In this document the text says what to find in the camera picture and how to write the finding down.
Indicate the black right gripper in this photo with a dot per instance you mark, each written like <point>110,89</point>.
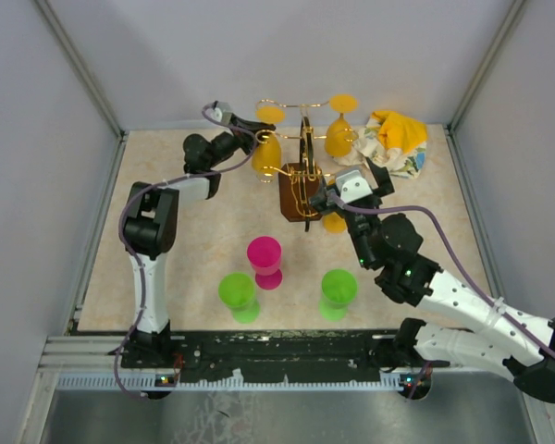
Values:
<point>383,181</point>

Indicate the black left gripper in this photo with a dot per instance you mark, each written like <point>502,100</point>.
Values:
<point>254,127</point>

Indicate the yellow wine glass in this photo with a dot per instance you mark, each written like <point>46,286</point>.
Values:
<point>266,158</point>
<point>340,134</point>
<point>334,223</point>

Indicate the pink wine glass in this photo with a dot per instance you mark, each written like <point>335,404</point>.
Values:
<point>264,255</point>

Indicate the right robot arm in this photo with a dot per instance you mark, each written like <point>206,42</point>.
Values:
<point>493,336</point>

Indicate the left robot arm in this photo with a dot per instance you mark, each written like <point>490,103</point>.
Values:
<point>148,229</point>

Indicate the gold black wine glass rack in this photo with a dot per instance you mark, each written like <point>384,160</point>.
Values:
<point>297,181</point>

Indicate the green wine glass right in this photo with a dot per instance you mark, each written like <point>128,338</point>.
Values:
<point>338,290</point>

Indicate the green wine glass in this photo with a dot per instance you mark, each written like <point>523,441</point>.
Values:
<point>237,292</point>
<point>338,290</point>

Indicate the green wine glass left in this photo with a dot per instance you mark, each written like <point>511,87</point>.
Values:
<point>237,292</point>

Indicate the patterned crumpled cloth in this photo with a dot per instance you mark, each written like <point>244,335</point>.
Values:
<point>391,140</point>

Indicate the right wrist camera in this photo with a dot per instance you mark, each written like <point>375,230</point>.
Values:
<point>352,185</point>

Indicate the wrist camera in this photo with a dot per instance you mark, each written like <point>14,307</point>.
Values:
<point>221,112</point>
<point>352,185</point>

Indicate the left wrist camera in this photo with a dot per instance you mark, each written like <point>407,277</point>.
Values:
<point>221,112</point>

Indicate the aluminium frame post left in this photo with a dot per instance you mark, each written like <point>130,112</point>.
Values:
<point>79,66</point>

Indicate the aluminium frame post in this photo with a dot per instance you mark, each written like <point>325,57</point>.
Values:
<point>79,66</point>
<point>500,39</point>

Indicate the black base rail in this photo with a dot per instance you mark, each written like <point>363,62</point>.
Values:
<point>267,356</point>

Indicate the aluminium frame post right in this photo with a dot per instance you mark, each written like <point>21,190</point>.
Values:
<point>500,39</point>

